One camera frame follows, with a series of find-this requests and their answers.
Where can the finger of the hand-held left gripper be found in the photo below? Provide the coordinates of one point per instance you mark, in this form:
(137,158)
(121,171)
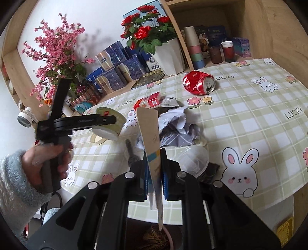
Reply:
(109,120)

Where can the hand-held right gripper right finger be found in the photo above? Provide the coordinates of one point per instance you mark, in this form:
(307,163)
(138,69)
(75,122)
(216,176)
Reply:
(166,190)

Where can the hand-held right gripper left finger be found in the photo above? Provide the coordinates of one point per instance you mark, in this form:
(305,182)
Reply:
(145,182)

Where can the brown cardboard piece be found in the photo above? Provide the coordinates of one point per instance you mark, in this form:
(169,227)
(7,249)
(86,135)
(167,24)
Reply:
(149,129)

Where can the pink waste bin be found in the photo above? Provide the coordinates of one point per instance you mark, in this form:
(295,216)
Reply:
(171,240)

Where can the person's left forearm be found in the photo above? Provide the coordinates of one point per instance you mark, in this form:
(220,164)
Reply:
(14,192)

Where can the person's left hand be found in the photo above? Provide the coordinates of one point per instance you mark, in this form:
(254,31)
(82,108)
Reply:
(33,158)

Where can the beige tape roll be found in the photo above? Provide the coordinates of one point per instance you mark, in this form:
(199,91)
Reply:
(94,140)

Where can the colourful printed box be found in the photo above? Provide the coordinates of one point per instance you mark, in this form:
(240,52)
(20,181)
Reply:
(86,98)

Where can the plain blue box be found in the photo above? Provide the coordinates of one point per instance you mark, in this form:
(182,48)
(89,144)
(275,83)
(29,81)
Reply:
(92,77)

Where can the blue gold patterned box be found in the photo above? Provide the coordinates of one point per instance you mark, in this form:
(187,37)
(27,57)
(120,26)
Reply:
(133,68)
(110,80)
(112,56)

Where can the clear plastic lid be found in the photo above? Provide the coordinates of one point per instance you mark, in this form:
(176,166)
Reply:
(192,158)

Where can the small white fan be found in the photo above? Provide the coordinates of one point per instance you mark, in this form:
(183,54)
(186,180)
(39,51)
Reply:
(23,120)

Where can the red white cigarette box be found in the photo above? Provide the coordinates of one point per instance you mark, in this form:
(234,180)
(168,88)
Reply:
(150,101)

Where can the pink blossom bouquet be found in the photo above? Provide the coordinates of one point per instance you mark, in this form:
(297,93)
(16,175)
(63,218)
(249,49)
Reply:
(57,50)

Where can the black snack wrapper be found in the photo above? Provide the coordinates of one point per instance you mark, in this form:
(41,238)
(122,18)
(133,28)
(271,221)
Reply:
(213,168)

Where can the grey plastic wrapper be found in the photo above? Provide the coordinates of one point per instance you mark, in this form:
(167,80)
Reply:
(178,139)

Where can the gold foil tray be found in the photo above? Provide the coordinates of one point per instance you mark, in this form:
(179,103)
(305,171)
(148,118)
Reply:
(150,77)

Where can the silver foil wrapper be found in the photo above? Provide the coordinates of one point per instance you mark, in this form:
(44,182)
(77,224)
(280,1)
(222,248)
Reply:
(169,102)

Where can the crumpled white paper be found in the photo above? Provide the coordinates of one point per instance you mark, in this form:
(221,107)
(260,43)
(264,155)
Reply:
(172,117)

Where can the blue box white label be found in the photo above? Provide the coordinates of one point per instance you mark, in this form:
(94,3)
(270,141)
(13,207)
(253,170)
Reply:
(152,63)

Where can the dark blue box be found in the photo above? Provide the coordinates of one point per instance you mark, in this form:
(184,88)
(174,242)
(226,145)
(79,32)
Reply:
(133,52)

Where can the red rose plant white pot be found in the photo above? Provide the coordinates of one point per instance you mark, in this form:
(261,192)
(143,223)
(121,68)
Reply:
(168,60)

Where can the crushed red drink can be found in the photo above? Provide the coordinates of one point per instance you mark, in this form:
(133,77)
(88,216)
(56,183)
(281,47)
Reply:
(195,80)

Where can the light blue fuzzy pants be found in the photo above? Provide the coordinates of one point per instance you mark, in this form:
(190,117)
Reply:
(51,215)

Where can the checked bunny print tablecloth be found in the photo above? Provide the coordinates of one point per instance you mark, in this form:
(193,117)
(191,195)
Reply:
(240,115)

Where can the stack of pastel paper cups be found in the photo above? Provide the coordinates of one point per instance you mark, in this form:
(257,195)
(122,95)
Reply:
(195,48)

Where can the brown glass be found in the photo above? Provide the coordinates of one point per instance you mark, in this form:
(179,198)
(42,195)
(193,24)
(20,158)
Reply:
(215,55)

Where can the dark box bear picture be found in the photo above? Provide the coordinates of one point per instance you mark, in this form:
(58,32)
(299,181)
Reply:
(203,36)

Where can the yellow ribbed object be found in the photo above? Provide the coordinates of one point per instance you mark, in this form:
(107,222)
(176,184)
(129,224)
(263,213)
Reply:
(286,228)

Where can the red cup white rim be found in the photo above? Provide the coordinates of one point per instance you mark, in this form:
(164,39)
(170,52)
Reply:
(228,52)

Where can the blue printed carton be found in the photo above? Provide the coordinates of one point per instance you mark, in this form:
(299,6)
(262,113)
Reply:
(217,34)

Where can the purple printed box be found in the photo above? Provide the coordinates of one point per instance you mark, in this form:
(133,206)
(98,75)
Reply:
(240,46)

